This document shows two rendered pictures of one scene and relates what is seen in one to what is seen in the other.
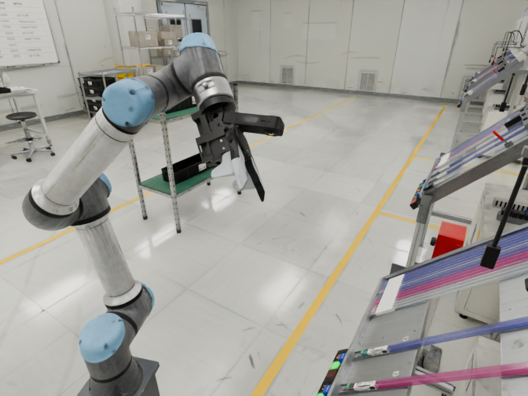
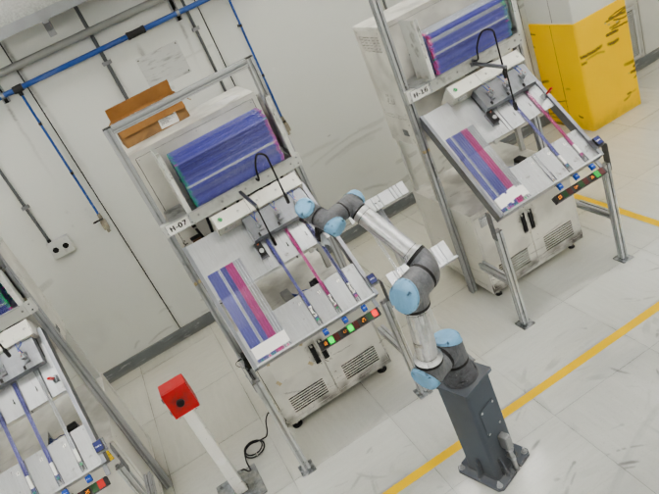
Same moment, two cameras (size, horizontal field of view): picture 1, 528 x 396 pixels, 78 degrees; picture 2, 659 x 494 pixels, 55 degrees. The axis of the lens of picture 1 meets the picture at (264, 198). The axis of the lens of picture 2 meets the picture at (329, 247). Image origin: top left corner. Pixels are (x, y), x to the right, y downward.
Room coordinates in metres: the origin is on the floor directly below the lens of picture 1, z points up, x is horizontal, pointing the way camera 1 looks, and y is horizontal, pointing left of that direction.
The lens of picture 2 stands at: (2.28, 1.70, 2.40)
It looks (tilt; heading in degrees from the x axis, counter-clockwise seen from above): 27 degrees down; 225
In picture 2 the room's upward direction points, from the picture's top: 25 degrees counter-clockwise
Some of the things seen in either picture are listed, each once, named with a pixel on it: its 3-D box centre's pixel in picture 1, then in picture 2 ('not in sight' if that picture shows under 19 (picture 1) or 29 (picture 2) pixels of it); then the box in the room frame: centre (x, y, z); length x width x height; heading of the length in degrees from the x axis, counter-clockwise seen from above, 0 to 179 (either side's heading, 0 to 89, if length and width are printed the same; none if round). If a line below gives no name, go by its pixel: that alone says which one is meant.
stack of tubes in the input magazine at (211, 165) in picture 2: not in sight; (227, 157); (0.30, -0.66, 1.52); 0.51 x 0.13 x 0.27; 148
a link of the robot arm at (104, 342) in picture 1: (106, 342); (448, 347); (0.64, 0.45, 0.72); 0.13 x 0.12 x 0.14; 171
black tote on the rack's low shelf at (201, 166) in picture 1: (192, 166); not in sight; (2.81, 0.67, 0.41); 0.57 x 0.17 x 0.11; 148
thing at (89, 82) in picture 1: (100, 97); not in sight; (6.48, 3.14, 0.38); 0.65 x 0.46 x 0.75; 61
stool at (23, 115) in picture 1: (29, 135); not in sight; (4.24, 3.12, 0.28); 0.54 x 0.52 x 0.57; 81
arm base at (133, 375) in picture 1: (113, 372); (457, 367); (0.63, 0.45, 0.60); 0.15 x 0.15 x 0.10
